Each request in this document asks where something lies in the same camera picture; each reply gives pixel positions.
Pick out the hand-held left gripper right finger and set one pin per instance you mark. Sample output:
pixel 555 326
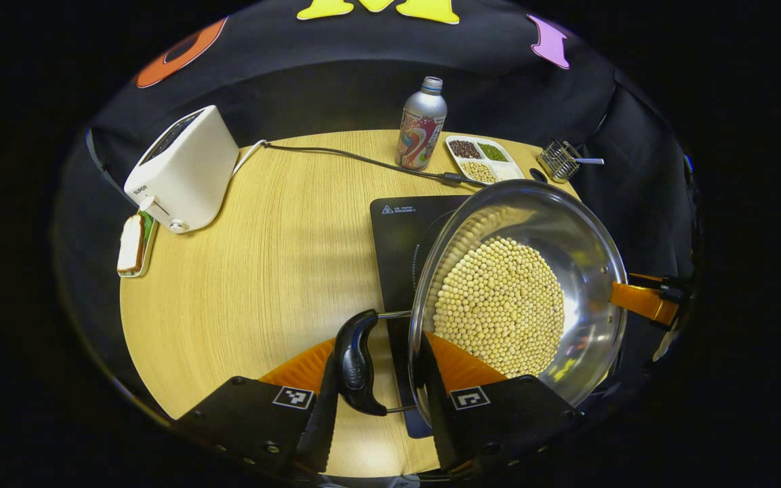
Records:
pixel 512 420

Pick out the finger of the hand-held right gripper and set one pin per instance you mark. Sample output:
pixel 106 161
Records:
pixel 668 288
pixel 638 299

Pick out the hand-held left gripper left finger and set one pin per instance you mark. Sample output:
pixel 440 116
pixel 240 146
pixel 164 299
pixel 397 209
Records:
pixel 248 420

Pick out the black induction cooktop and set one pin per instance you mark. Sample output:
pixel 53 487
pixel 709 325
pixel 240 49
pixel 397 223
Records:
pixel 397 251

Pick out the pile of soybeans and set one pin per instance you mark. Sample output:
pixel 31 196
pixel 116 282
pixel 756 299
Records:
pixel 499 305

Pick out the black table grommet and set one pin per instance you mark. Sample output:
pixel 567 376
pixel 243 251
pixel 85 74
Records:
pixel 538 175

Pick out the white divided bean dish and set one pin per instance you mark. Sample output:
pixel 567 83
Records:
pixel 502 169

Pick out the pale green tray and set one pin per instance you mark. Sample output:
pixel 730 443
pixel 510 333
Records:
pixel 150 254

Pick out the sandwich with lettuce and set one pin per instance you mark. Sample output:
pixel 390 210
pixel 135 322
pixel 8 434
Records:
pixel 131 244

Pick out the white toaster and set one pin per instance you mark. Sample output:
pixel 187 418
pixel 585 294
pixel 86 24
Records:
pixel 190 169

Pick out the silver printed drink bottle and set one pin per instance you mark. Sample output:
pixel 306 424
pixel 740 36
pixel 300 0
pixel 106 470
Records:
pixel 423 115

